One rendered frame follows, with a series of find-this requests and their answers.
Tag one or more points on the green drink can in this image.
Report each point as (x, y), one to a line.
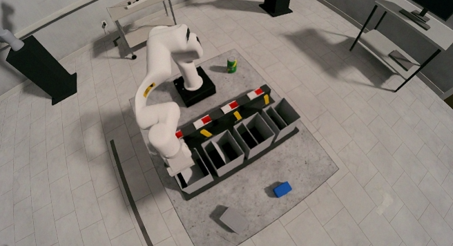
(231, 64)

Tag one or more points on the blue plastic box with latch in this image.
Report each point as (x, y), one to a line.
(282, 189)

